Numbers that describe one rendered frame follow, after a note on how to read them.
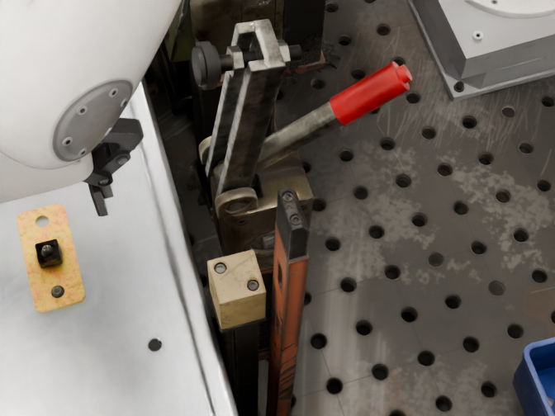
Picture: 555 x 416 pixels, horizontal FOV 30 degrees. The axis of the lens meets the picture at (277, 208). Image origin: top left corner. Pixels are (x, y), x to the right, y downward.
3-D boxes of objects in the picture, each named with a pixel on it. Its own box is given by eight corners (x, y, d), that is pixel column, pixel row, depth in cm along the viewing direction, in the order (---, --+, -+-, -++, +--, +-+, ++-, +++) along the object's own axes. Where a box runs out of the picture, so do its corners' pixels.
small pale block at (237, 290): (220, 403, 104) (205, 259, 71) (253, 394, 105) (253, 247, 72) (229, 437, 103) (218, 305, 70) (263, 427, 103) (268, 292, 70)
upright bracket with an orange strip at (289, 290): (265, 416, 104) (276, 187, 59) (278, 412, 104) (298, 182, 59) (273, 444, 102) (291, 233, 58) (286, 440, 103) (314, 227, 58)
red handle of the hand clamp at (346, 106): (203, 150, 75) (390, 40, 69) (220, 159, 77) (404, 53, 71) (218, 200, 73) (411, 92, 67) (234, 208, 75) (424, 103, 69)
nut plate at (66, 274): (15, 215, 80) (11, 208, 79) (64, 203, 80) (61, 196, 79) (35, 314, 76) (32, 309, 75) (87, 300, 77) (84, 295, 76)
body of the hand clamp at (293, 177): (219, 314, 108) (206, 150, 77) (282, 298, 109) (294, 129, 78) (234, 367, 106) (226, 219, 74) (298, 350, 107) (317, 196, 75)
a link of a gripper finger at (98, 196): (121, 121, 68) (134, 169, 74) (73, 133, 67) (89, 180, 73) (132, 163, 66) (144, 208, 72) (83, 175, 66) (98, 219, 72)
